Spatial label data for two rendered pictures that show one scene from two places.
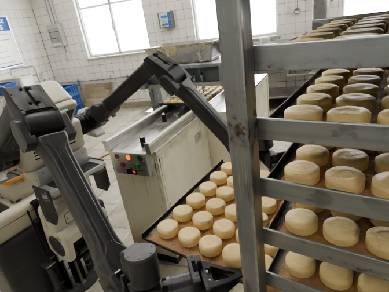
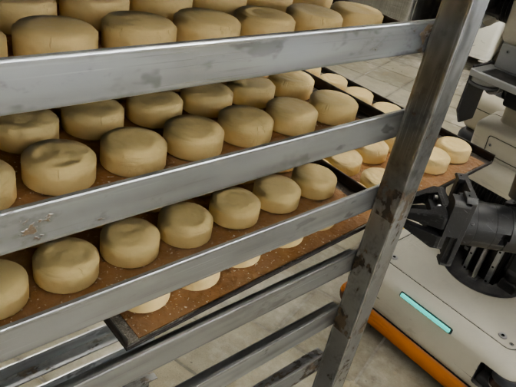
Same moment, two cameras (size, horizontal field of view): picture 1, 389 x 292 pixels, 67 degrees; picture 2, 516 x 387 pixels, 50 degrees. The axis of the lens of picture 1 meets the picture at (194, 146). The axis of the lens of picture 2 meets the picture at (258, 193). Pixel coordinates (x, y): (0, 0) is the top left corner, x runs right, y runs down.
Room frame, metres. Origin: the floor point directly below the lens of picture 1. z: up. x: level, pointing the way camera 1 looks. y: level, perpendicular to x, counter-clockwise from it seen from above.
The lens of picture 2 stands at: (0.64, -0.87, 1.36)
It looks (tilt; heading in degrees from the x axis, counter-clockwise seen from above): 32 degrees down; 97
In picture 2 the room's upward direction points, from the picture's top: 11 degrees clockwise
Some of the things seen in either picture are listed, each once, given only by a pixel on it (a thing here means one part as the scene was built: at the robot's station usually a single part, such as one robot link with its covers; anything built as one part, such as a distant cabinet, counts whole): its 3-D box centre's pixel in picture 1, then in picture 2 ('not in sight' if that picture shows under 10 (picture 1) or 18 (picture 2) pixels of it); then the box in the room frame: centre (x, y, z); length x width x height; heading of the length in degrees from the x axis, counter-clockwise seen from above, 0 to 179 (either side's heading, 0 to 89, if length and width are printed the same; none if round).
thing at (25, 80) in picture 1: (18, 82); not in sight; (5.23, 2.83, 0.90); 0.44 x 0.36 x 0.20; 78
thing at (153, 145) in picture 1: (215, 97); not in sight; (2.33, -0.22, 0.87); 2.01 x 0.03 x 0.07; 152
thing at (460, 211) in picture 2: not in sight; (418, 206); (0.76, -0.26, 1.01); 0.09 x 0.07 x 0.07; 8
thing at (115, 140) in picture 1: (183, 97); not in sight; (2.46, 0.03, 0.87); 2.01 x 0.03 x 0.07; 152
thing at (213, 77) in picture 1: (190, 84); not in sight; (2.30, -0.04, 1.01); 0.72 x 0.33 x 0.34; 62
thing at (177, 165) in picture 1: (171, 179); not in sight; (1.85, 0.20, 0.45); 0.70 x 0.34 x 0.90; 152
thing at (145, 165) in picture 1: (131, 162); not in sight; (1.53, 0.37, 0.77); 0.24 x 0.04 x 0.14; 62
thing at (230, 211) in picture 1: (234, 212); not in sight; (0.60, -0.07, 1.02); 0.05 x 0.05 x 0.02
